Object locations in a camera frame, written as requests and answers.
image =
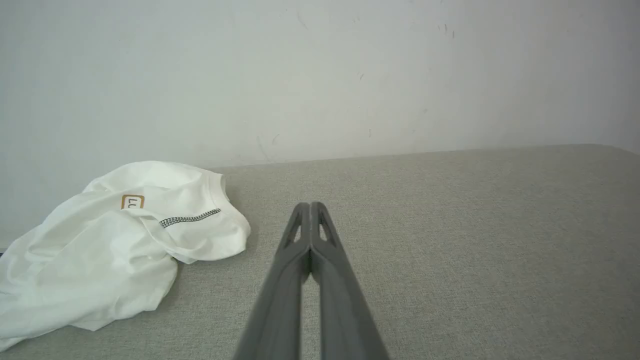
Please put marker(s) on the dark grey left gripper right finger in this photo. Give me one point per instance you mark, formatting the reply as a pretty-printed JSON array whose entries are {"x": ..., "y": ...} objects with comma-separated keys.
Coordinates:
[{"x": 340, "y": 310}]

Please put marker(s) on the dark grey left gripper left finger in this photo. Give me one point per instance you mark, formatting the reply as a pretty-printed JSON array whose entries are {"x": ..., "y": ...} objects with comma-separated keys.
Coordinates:
[{"x": 280, "y": 300}]

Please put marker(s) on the white long-sleeve shirt with logo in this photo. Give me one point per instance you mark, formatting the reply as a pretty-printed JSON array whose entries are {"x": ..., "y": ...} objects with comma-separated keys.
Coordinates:
[{"x": 100, "y": 250}]

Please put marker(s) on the grey fabric sofa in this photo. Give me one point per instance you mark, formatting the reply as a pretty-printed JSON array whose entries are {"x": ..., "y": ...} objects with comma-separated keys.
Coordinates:
[{"x": 475, "y": 250}]

